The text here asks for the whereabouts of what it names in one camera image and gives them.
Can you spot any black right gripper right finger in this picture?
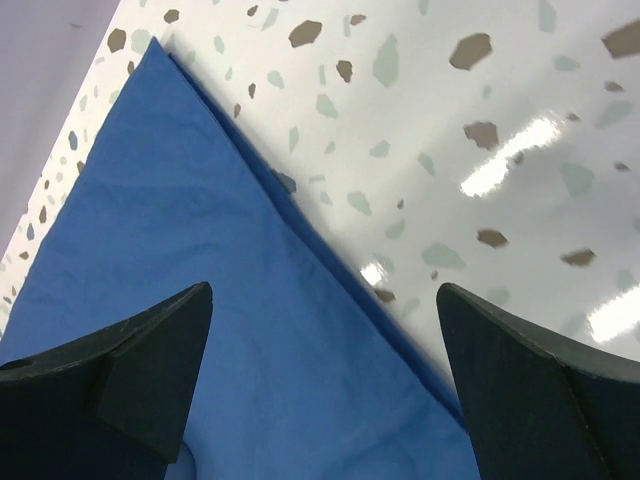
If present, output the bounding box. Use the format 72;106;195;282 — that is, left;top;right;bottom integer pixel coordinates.
436;283;639;479

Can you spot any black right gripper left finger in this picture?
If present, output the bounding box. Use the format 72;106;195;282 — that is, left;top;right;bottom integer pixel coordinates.
1;282;213;479

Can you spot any blue surgical cloth wrap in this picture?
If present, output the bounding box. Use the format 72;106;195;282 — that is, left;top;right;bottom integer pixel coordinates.
1;41;478;479

